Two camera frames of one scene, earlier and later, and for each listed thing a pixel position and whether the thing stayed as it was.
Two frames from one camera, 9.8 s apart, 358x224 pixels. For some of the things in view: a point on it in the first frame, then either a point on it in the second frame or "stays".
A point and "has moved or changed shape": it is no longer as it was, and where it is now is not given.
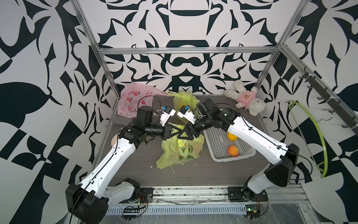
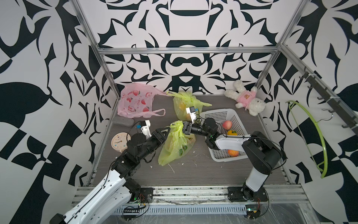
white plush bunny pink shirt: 248,100 stays
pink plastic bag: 134,95 stays
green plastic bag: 177,150 has moved or changed shape
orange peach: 233,150 stays
